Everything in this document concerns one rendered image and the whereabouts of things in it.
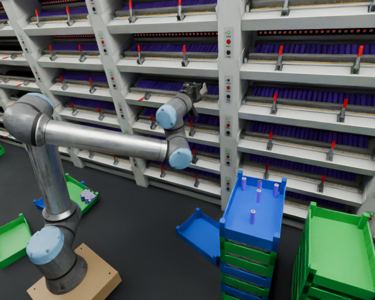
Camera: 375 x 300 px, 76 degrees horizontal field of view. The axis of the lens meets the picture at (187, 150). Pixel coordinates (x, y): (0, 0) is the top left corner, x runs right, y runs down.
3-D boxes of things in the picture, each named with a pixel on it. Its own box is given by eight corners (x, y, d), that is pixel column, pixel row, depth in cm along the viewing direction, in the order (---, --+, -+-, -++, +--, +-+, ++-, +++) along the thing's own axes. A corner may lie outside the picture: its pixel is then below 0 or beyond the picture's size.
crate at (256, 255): (274, 266, 86) (277, 253, 81) (219, 249, 93) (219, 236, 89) (282, 205, 108) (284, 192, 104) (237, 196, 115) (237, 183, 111)
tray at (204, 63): (219, 77, 112) (215, 51, 102) (119, 71, 138) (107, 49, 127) (233, 51, 122) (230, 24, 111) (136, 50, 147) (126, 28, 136)
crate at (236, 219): (277, 253, 81) (280, 238, 77) (219, 236, 89) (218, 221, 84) (284, 192, 104) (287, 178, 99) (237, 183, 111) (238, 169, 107)
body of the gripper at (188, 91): (202, 82, 113) (190, 92, 105) (203, 99, 118) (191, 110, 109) (187, 81, 116) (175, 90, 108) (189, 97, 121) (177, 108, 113)
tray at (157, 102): (220, 115, 123) (218, 102, 116) (127, 103, 149) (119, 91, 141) (232, 89, 133) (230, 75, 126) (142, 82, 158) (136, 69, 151)
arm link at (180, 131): (169, 158, 105) (163, 134, 98) (167, 145, 114) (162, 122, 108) (190, 153, 105) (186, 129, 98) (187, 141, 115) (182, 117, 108)
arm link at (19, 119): (-16, 113, 72) (197, 150, 90) (5, 99, 82) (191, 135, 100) (-12, 146, 77) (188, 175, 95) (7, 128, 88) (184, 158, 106)
